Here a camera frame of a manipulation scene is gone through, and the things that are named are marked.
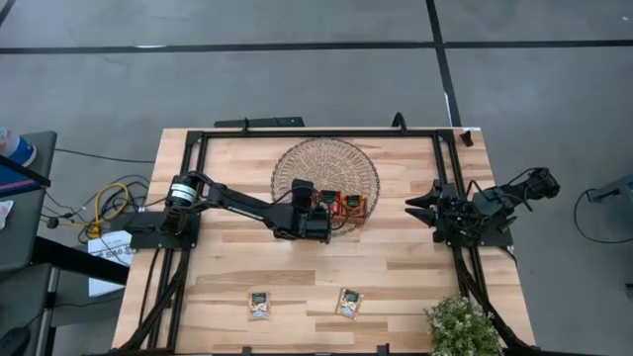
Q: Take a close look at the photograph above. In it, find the beige tea packet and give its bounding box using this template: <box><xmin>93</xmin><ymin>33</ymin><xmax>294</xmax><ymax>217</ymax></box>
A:
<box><xmin>335</xmin><ymin>288</ymin><xmax>365</xmax><ymax>320</ymax></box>
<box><xmin>248</xmin><ymin>291</ymin><xmax>274</xmax><ymax>321</ymax></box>

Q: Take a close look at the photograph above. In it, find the white paper sheet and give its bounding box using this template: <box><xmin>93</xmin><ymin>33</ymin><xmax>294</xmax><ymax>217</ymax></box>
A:
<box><xmin>87</xmin><ymin>229</ymin><xmax>136</xmax><ymax>299</ymax></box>

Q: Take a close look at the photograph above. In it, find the red tea packet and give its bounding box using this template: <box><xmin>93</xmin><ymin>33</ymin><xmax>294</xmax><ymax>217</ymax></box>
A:
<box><xmin>320</xmin><ymin>190</ymin><xmax>343</xmax><ymax>217</ymax></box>

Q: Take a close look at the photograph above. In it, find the yellow cable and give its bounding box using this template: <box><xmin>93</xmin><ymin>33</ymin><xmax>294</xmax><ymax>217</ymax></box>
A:
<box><xmin>42</xmin><ymin>182</ymin><xmax>132</xmax><ymax>241</ymax></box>

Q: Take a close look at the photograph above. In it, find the blue cup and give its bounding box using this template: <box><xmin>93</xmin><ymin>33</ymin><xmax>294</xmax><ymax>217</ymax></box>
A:
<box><xmin>0</xmin><ymin>126</ymin><xmax>39</xmax><ymax>168</ymax></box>

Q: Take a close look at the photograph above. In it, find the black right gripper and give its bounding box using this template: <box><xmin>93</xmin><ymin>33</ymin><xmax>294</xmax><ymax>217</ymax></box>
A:
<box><xmin>405</xmin><ymin>178</ymin><xmax>479</xmax><ymax>243</ymax></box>

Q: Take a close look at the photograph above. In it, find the black bar-shaped device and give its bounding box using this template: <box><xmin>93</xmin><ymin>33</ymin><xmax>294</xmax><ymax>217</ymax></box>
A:
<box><xmin>214</xmin><ymin>116</ymin><xmax>307</xmax><ymax>130</ymax></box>

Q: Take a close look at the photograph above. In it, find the green artificial plant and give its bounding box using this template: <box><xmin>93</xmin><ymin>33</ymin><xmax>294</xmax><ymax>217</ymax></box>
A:
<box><xmin>424</xmin><ymin>295</ymin><xmax>504</xmax><ymax>356</ymax></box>

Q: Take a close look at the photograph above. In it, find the thin black floor cable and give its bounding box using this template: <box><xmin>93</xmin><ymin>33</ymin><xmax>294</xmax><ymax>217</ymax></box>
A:
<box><xmin>52</xmin><ymin>146</ymin><xmax>157</xmax><ymax>165</ymax></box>

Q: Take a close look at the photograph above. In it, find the black aluminium table frame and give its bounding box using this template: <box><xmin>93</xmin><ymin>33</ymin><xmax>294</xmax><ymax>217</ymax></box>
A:
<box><xmin>116</xmin><ymin>126</ymin><xmax>540</xmax><ymax>356</ymax></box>

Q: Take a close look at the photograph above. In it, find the black support beam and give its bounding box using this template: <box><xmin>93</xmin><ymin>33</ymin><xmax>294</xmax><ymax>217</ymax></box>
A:
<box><xmin>30</xmin><ymin>235</ymin><xmax>131</xmax><ymax>287</ymax></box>

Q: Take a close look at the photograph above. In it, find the white red printed paper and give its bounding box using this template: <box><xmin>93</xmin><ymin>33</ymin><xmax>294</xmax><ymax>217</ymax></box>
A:
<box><xmin>0</xmin><ymin>199</ymin><xmax>15</xmax><ymax>232</ymax></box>

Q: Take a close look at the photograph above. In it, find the dark blue box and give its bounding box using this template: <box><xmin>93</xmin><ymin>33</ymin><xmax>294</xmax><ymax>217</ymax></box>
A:
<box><xmin>0</xmin><ymin>156</ymin><xmax>52</xmax><ymax>199</ymax></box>

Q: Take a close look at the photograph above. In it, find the round woven placemat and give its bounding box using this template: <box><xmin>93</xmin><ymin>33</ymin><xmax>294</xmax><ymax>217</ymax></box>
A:
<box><xmin>270</xmin><ymin>136</ymin><xmax>382</xmax><ymax>239</ymax></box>

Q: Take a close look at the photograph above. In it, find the grey side table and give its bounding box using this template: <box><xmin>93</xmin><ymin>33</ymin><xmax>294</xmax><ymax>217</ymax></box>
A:
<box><xmin>0</xmin><ymin>130</ymin><xmax>58</xmax><ymax>356</ymax></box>

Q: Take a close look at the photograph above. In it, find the grey metal stand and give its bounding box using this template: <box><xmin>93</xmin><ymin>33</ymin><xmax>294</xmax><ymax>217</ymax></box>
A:
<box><xmin>587</xmin><ymin>171</ymin><xmax>633</xmax><ymax>205</ymax></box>

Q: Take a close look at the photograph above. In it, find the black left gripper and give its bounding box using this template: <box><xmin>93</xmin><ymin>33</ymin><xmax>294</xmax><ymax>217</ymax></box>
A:
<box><xmin>271</xmin><ymin>179</ymin><xmax>331</xmax><ymax>244</ymax></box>

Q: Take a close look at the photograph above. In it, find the orange tea packet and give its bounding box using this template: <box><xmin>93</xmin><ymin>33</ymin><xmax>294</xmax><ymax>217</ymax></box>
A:
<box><xmin>341</xmin><ymin>193</ymin><xmax>368</xmax><ymax>219</ymax></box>

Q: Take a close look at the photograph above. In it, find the wooden tea box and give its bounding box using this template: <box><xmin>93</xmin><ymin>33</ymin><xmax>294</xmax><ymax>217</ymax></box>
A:
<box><xmin>314</xmin><ymin>190</ymin><xmax>369</xmax><ymax>224</ymax></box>

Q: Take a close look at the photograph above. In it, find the black computer mouse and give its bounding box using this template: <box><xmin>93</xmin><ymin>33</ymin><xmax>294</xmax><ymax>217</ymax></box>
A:
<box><xmin>0</xmin><ymin>325</ymin><xmax>32</xmax><ymax>356</ymax></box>

